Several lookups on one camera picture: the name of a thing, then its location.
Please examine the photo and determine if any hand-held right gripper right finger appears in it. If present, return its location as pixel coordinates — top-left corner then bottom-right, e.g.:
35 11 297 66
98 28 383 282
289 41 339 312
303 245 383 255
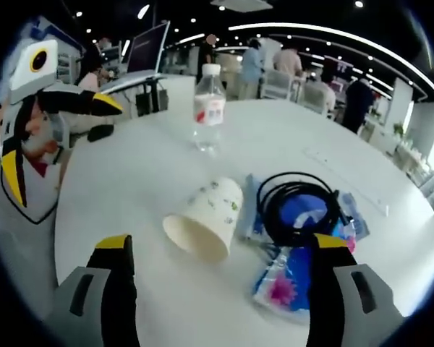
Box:
306 233 405 347

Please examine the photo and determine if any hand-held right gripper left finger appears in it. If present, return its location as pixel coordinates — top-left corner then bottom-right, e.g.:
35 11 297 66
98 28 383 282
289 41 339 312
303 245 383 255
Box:
45 234 140 347

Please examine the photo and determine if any blue pink flower packet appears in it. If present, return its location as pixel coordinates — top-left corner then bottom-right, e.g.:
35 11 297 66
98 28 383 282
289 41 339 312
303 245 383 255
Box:
252 231 357 323

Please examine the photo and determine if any white blue printed packet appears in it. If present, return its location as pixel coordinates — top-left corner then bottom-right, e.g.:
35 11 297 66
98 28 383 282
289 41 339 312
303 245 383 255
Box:
336 191 370 242

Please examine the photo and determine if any black cable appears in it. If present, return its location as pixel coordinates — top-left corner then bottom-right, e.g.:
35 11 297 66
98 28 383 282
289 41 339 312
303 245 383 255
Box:
256 172 352 247

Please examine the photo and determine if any clear plastic water bottle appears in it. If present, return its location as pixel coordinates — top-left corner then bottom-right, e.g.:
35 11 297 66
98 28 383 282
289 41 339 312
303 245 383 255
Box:
192 63 227 155

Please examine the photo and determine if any white printed paper cup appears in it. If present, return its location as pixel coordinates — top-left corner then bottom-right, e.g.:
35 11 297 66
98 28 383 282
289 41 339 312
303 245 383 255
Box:
162 176 244 263

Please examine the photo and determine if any person's left hand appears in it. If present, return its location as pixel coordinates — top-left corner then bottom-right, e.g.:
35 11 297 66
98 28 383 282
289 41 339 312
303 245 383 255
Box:
23 110 61 162

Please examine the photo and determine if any black chair armrest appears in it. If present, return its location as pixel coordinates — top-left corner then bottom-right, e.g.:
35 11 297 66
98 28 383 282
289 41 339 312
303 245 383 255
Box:
87 124 115 143

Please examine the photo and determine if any white desk with screen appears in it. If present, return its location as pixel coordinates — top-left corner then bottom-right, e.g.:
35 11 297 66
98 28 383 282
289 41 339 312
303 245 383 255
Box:
100 70 169 117

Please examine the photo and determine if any dark display screen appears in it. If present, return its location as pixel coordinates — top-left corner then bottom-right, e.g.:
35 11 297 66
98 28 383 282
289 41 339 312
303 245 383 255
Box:
126 20 171 75

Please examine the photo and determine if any white table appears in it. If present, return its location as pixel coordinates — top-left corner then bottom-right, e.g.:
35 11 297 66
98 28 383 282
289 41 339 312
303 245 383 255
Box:
54 74 434 347

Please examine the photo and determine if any ceiling air vent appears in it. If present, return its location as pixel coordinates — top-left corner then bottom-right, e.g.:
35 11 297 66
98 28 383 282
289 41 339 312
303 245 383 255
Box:
209 0 274 14

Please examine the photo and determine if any white chair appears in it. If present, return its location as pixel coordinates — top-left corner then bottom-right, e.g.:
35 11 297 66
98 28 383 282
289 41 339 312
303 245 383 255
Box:
299 82 336 117
262 68 301 103

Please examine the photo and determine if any white pillar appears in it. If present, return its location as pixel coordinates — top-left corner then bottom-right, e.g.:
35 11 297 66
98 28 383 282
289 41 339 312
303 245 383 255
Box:
407 77 434 156

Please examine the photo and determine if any curved ceiling light strip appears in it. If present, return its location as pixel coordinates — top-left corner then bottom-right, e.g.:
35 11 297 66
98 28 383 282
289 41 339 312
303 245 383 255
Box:
227 23 434 97

